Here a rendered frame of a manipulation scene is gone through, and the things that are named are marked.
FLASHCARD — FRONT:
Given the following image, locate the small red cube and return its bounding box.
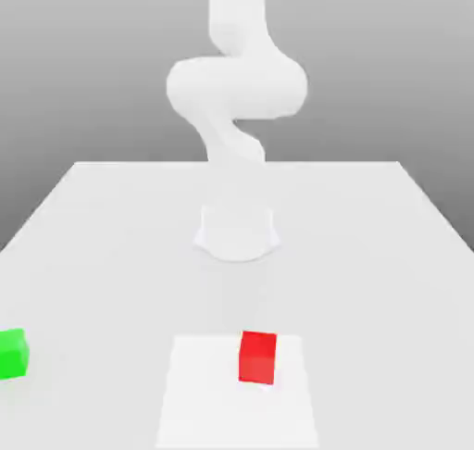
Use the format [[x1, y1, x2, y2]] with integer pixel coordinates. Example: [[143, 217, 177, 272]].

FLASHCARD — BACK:
[[237, 330, 278, 386]]

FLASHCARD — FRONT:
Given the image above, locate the small green cube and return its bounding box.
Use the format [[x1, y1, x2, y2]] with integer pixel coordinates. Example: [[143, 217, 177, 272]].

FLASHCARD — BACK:
[[0, 328, 30, 381]]

